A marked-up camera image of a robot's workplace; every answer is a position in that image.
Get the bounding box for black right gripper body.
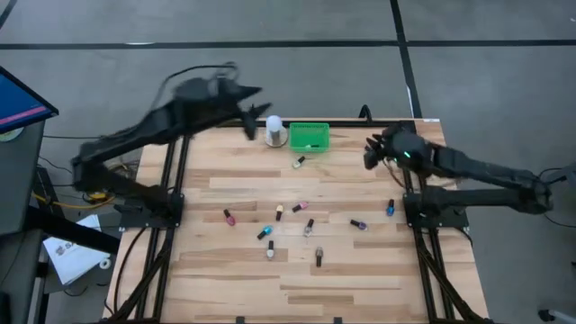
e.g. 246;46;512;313
381;124;436;177

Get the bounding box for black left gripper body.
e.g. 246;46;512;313
173;76;265;130

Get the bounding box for white light bulb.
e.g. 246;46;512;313
265;114;284;135

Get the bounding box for green plastic mesh basket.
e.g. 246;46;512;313
288;121;331;154

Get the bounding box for computer monitor blue screen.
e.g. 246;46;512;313
0;66;60;136

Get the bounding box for shiny round disc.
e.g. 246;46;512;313
0;127;24;143

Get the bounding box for white printed paper sheets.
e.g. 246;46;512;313
42;214;112;286

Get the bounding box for black monitor stand desk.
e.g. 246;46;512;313
0;120;122;324

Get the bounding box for grey caster leg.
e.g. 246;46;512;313
537;308;576;323

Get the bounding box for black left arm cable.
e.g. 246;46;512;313
151;61;240;110

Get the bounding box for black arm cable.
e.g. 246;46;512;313
151;61;240;110
537;166;576;230

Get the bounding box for black aluminium crossbar rail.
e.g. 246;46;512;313
233;118;418;129

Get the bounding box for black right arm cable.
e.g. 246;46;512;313
537;166;576;230

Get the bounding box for yellow cable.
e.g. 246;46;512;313
31;191;116;212

